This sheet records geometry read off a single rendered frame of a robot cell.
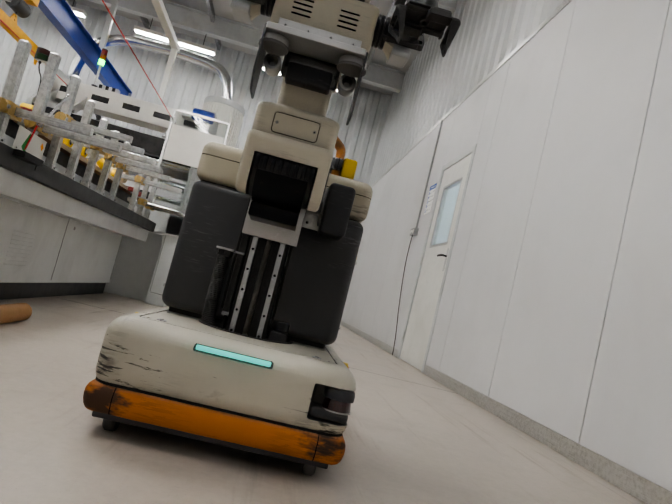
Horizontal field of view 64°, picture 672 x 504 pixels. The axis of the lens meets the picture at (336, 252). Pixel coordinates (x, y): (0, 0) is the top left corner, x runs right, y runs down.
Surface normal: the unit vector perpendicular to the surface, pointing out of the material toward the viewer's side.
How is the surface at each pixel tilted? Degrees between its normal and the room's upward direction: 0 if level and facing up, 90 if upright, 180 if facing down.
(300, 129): 98
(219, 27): 90
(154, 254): 90
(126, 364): 90
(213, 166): 90
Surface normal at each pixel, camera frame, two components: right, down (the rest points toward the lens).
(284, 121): 0.07, 0.07
